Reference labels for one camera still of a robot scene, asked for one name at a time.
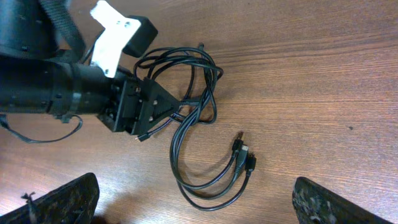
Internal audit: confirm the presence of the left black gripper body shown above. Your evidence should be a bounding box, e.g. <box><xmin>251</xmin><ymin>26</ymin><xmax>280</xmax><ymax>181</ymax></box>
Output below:
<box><xmin>96</xmin><ymin>67</ymin><xmax>143</xmax><ymax>135</ymax></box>

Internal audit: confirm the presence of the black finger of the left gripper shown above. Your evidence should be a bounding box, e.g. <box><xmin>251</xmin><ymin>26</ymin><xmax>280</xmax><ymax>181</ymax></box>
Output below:
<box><xmin>136</xmin><ymin>78</ymin><xmax>180</xmax><ymax>134</ymax></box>

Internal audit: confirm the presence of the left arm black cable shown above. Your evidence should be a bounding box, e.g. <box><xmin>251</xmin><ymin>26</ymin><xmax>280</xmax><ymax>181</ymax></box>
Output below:
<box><xmin>0</xmin><ymin>113</ymin><xmax>84</xmax><ymax>144</ymax></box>

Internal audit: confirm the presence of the black USB cable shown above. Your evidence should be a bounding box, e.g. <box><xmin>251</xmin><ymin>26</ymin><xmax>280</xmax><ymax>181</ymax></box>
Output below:
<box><xmin>136</xmin><ymin>46</ymin><xmax>257</xmax><ymax>212</ymax></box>
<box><xmin>135</xmin><ymin>42</ymin><xmax>249</xmax><ymax>200</ymax></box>
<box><xmin>133</xmin><ymin>46</ymin><xmax>245</xmax><ymax>190</ymax></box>

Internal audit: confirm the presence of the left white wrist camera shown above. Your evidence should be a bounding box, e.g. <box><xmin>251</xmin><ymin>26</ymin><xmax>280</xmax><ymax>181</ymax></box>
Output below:
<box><xmin>90</xmin><ymin>1</ymin><xmax>158</xmax><ymax>78</ymax></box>

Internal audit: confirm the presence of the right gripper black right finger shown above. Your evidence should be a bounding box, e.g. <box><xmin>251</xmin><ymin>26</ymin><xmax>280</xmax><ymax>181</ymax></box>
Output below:
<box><xmin>292</xmin><ymin>177</ymin><xmax>389</xmax><ymax>224</ymax></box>

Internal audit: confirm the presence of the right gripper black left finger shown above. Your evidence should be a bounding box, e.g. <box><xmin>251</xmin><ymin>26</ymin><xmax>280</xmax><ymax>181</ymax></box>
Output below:
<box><xmin>1</xmin><ymin>172</ymin><xmax>100</xmax><ymax>224</ymax></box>

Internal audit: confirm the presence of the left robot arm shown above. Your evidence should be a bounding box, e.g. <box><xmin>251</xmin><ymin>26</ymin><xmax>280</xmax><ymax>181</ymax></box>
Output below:
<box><xmin>1</xmin><ymin>1</ymin><xmax>180</xmax><ymax>135</ymax></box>

